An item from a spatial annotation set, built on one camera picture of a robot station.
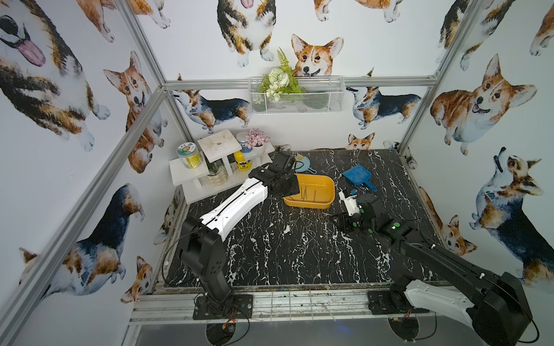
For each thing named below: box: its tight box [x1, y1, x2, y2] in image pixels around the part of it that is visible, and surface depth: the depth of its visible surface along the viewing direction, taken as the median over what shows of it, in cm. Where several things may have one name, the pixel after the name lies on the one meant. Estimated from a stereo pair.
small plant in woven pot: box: [207, 158, 228, 188], surface depth 106 cm
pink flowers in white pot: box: [244, 127, 271, 155], surface depth 95 cm
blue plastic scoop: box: [341, 163, 378, 193], surface depth 115 cm
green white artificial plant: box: [258, 46, 303, 102], surface depth 82 cm
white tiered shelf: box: [168, 129, 276, 206], surface depth 97 cm
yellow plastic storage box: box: [283, 173, 336, 210], surface depth 106 cm
